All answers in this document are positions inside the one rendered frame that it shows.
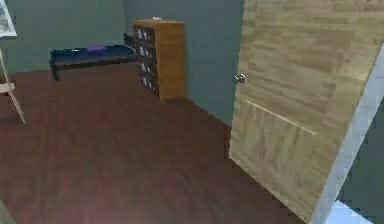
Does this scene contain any brown wooden chest of drawers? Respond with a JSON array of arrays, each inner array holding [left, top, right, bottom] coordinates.
[[132, 18, 187, 101]]

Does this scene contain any light wooden room door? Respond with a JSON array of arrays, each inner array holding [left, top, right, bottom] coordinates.
[[228, 0, 384, 224]]

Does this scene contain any purple cloth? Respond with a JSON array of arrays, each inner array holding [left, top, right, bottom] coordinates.
[[86, 45, 108, 53]]

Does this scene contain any dark blue bed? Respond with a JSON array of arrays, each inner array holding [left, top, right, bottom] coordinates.
[[49, 32, 138, 82]]

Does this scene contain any white framed window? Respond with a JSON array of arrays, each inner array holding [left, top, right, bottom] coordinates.
[[0, 0, 18, 38]]

